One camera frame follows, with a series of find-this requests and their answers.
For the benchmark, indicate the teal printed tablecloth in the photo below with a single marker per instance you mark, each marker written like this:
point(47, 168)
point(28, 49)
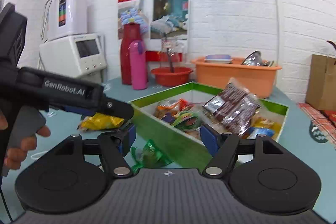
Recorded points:
point(295, 124)

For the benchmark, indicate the orange plastic basin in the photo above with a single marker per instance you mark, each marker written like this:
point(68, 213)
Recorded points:
point(236, 79)

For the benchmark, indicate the white appliance with screen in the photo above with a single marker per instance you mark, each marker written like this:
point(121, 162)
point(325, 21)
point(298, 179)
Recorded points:
point(60, 56)

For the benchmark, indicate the dark brown clear snack packet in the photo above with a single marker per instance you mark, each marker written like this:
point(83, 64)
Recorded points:
point(231, 106)

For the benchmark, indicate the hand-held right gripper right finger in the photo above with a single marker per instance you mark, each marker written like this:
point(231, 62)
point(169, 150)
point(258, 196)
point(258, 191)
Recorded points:
point(208, 137)

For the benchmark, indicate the bedding wall poster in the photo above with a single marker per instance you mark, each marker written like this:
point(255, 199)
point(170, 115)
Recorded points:
point(168, 19)

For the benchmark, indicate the blue plate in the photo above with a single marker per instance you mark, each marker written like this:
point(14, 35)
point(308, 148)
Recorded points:
point(218, 58)

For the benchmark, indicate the red box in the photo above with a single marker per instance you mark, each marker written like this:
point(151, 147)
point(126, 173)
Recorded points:
point(152, 56)

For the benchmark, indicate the red plastic basin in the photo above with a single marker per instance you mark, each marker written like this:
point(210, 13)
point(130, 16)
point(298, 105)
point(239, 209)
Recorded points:
point(172, 77)

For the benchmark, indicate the glass pitcher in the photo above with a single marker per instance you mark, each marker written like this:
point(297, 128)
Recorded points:
point(172, 56)

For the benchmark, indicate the person's left hand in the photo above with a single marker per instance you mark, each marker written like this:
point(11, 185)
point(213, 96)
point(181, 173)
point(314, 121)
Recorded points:
point(23, 150)

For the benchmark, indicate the pink bottle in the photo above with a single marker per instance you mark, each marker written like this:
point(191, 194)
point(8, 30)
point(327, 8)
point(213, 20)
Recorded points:
point(138, 66)

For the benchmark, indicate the white wall pipe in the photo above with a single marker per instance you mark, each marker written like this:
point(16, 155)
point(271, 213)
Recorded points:
point(273, 16)

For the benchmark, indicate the plaid cloth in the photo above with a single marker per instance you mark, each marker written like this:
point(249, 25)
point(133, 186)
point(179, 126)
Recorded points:
point(320, 119)

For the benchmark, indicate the large cardboard box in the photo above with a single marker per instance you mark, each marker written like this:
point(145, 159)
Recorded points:
point(323, 82)

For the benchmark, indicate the red thermos jug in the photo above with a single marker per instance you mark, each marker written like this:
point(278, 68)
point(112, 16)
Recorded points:
point(126, 56)

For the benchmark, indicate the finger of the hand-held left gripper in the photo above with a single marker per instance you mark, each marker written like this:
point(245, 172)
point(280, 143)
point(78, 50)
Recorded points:
point(78, 111)
point(118, 109)

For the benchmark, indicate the small green candy packet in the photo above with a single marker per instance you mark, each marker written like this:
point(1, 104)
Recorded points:
point(151, 154)

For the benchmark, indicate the steel bowl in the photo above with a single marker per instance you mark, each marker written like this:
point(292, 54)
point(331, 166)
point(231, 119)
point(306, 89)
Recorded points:
point(253, 59)

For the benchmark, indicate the small yellow snack packet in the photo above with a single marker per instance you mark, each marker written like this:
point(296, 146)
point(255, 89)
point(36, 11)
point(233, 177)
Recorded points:
point(102, 121)

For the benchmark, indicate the white wall water purifier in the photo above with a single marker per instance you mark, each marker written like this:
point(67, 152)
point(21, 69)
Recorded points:
point(71, 14)

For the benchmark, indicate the green cardboard box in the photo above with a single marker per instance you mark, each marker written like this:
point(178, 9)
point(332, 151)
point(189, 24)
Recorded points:
point(170, 142)

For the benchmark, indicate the dark dried plant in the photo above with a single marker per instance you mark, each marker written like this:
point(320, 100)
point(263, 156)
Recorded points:
point(332, 47)

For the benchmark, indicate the green and red snack packet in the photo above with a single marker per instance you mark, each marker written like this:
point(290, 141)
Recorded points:
point(187, 119)

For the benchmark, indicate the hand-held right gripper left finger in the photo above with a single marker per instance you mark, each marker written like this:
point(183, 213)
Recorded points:
point(130, 134)

